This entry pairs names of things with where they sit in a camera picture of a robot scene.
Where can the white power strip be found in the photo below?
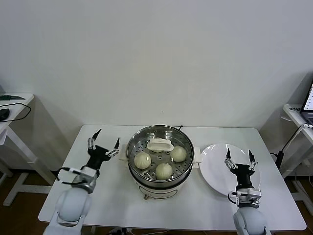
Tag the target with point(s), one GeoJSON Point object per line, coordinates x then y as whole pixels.
{"type": "Point", "coordinates": [122, 231]}

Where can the stainless steel steamer basket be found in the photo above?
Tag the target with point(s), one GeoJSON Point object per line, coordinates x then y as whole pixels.
{"type": "Point", "coordinates": [179, 169]}

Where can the white side desk with laptop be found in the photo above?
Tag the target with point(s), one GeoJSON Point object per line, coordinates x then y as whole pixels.
{"type": "Point", "coordinates": [291, 115]}

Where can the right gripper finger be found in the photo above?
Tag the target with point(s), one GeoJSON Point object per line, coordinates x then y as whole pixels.
{"type": "Point", "coordinates": [253, 160]}
{"type": "Point", "coordinates": [231, 160]}

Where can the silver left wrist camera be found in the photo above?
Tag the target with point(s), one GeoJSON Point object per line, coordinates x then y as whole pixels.
{"type": "Point", "coordinates": [88, 172]}

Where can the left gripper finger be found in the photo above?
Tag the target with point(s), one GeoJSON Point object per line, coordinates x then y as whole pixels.
{"type": "Point", "coordinates": [115, 149]}
{"type": "Point", "coordinates": [91, 143]}

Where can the flat green desk item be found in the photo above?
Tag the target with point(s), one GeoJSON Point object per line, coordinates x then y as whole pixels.
{"type": "Point", "coordinates": [6, 97]}

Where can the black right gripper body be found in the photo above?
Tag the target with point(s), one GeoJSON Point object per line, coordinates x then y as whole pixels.
{"type": "Point", "coordinates": [244, 175]}

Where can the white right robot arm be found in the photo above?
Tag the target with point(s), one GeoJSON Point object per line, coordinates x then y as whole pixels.
{"type": "Point", "coordinates": [249, 220]}

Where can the round glass lid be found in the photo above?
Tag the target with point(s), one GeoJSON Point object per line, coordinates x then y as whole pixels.
{"type": "Point", "coordinates": [160, 145]}

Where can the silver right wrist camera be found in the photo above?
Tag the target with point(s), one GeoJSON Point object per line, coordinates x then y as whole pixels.
{"type": "Point", "coordinates": [254, 194]}

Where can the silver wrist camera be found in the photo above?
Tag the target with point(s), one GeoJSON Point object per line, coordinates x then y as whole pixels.
{"type": "Point", "coordinates": [88, 172]}
{"type": "Point", "coordinates": [254, 194]}

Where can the stainless steel steamer pot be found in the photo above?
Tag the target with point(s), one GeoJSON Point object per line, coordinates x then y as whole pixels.
{"type": "Point", "coordinates": [159, 192]}

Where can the small black desk device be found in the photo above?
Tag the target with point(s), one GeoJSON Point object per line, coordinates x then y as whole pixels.
{"type": "Point", "coordinates": [3, 114]}

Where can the white wall plug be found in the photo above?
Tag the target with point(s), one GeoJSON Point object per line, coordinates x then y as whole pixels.
{"type": "Point", "coordinates": [305, 161]}

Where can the open laptop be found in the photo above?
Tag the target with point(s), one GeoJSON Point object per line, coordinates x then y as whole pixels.
{"type": "Point", "coordinates": [308, 98]}

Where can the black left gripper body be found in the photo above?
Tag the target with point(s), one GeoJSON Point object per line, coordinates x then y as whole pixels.
{"type": "Point", "coordinates": [96, 156]}

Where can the white round plate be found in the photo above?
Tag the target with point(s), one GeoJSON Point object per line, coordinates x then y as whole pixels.
{"type": "Point", "coordinates": [212, 166]}

